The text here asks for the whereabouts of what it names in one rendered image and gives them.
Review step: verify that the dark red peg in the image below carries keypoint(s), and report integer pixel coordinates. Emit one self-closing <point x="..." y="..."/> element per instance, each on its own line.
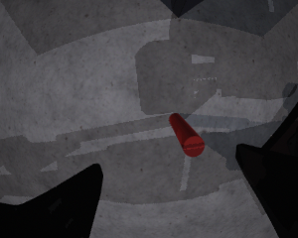
<point x="190" y="141"/>

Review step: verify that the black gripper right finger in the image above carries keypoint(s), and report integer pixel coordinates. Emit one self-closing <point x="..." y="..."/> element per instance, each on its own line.
<point x="274" y="178"/>

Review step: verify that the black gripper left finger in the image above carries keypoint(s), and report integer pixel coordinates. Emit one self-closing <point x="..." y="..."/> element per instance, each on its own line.
<point x="66" y="211"/>

